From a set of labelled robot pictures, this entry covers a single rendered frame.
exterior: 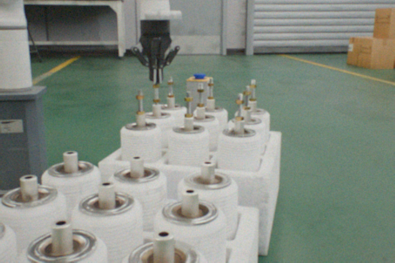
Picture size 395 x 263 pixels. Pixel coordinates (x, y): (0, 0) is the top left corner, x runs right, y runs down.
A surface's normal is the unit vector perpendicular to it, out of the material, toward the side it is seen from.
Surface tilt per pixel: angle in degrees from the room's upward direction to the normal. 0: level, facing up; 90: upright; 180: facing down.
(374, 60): 90
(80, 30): 90
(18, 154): 90
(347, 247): 0
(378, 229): 0
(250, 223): 0
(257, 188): 90
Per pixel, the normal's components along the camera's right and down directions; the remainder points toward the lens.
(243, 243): 0.00, -0.98
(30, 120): 0.78, 0.12
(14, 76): 0.37, 0.20
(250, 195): -0.25, 0.21
